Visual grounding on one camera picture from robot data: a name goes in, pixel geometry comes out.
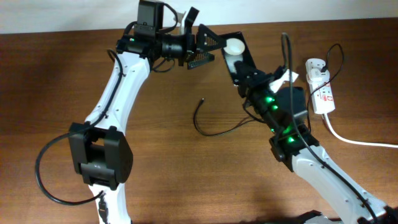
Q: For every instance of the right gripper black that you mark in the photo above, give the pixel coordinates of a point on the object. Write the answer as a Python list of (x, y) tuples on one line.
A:
[(247, 87)]

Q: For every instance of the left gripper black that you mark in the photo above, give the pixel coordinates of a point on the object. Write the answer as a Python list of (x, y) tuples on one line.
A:
[(201, 48)]

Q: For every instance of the black smartphone with white circles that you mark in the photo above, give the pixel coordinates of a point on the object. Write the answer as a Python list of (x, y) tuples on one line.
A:
[(236, 50)]

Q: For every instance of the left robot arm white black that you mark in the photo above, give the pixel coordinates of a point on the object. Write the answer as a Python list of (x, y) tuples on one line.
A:
[(99, 148)]

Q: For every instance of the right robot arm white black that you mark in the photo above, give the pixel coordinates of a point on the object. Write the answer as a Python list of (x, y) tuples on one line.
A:
[(281, 106)]

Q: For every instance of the white power strip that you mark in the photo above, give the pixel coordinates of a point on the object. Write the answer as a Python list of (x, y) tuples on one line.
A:
[(322, 99)]

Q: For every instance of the white usb wall charger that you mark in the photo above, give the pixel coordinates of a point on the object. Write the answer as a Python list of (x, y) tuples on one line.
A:
[(317, 76)]

